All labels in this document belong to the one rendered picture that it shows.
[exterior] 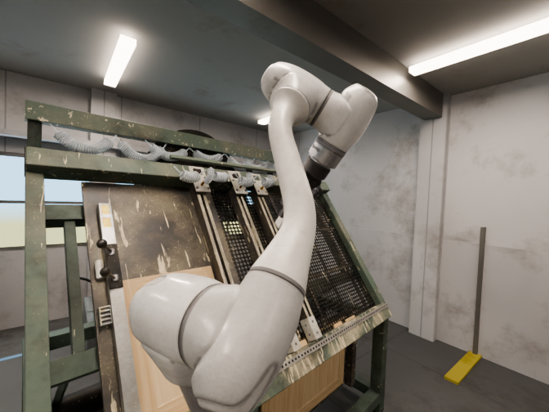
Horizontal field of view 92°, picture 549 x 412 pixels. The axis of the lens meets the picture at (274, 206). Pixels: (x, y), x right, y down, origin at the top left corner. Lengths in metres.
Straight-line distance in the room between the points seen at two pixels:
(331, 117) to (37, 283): 1.15
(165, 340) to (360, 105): 0.62
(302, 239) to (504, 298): 3.60
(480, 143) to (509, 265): 1.39
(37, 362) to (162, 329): 0.80
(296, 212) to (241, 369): 0.26
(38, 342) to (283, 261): 0.98
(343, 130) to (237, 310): 0.49
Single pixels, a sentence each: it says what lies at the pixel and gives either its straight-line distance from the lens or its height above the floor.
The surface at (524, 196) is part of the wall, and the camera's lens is 3.83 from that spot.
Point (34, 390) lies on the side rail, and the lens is 1.23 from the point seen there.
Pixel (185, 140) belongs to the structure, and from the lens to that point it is 2.17.
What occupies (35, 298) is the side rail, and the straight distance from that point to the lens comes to 1.28.
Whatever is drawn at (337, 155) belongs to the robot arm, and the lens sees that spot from 0.72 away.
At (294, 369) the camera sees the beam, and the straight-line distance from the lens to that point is 1.61.
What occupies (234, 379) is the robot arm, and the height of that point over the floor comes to 1.52.
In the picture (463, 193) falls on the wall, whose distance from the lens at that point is 3.94.
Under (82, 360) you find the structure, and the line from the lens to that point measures 1.33.
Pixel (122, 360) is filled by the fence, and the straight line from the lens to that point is 1.27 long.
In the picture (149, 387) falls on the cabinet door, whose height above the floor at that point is 1.00.
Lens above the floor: 1.74
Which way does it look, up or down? 2 degrees down
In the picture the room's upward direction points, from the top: 2 degrees clockwise
